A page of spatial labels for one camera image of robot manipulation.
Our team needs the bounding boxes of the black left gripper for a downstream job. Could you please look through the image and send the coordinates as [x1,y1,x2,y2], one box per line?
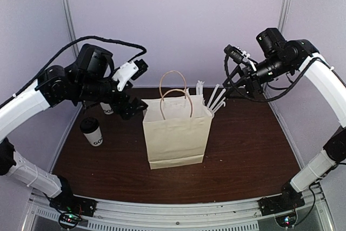
[75,71,148,119]

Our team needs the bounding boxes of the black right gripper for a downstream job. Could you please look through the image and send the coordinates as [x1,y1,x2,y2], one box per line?
[223,53,293,99]

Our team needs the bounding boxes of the white paper coffee cup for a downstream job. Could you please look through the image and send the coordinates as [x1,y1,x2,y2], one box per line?
[84,127,103,147]

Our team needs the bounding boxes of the brown paper takeout bag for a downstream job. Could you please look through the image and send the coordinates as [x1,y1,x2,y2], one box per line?
[142,70,215,170]

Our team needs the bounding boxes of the black plastic cup lid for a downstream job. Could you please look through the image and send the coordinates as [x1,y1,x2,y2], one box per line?
[79,117,99,134]

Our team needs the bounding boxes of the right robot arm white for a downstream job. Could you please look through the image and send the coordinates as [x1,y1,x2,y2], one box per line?
[223,35,345,210]

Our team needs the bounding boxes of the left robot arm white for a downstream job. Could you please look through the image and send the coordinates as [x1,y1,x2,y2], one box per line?
[1,60,148,212]

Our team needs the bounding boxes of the stack of white paper cups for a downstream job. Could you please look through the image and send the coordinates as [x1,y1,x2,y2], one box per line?
[100,102,114,115]

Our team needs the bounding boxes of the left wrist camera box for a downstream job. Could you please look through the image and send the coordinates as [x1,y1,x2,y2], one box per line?
[76,44,115,80]

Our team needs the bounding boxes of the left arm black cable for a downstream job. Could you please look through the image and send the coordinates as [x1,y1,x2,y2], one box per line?
[16,35,148,96]

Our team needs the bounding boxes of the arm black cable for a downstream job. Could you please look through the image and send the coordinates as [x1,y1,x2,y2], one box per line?
[223,47,322,103]
[16,35,148,96]

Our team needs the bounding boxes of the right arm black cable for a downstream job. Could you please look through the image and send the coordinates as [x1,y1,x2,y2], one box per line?
[223,47,322,103]

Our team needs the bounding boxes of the right aluminium corner post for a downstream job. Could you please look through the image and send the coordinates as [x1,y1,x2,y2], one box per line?
[277,0,291,34]

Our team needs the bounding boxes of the aluminium corner post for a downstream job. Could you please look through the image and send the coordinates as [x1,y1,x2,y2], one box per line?
[62,0,76,42]
[277,0,291,34]

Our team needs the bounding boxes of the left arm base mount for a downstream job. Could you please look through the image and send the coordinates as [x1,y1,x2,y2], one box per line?
[44,183,97,230]

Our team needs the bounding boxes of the left aluminium corner post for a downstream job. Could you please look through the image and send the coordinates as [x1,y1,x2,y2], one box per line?
[62,0,76,42]

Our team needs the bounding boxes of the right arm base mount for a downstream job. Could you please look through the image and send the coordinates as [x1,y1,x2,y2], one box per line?
[258,182,305,229]

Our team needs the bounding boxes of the aluminium front rail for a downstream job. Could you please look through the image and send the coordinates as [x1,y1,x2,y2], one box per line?
[22,184,333,231]

